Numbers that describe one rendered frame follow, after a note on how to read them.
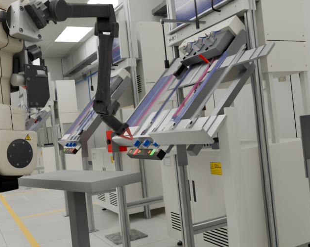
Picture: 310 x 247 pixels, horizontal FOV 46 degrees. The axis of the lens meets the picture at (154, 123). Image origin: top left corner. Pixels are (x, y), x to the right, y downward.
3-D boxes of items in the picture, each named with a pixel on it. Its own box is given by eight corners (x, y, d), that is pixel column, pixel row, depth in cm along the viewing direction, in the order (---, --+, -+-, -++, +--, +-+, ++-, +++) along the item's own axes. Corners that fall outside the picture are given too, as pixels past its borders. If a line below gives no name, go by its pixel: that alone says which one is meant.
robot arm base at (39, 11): (8, 13, 124) (30, 3, 118) (23, 3, 130) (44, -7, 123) (23, 35, 129) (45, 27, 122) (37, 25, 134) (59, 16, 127)
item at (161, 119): (172, 140, 164) (167, 135, 163) (118, 141, 222) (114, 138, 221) (194, 108, 170) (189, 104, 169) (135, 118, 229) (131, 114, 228)
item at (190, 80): (216, 84, 177) (209, 77, 176) (154, 99, 236) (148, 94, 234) (247, 37, 188) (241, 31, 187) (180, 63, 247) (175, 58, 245)
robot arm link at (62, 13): (100, 1, 169) (119, 2, 165) (100, 31, 173) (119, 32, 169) (32, -3, 130) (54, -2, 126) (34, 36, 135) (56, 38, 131)
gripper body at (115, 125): (121, 124, 190) (110, 115, 188) (129, 124, 181) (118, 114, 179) (113, 134, 188) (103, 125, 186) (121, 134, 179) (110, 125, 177)
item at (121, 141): (175, 145, 164) (164, 135, 162) (120, 146, 223) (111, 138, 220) (176, 143, 165) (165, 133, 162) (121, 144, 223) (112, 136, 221)
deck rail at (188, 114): (177, 145, 163) (168, 136, 161) (175, 145, 164) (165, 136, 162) (250, 37, 187) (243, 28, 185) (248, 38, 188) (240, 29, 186)
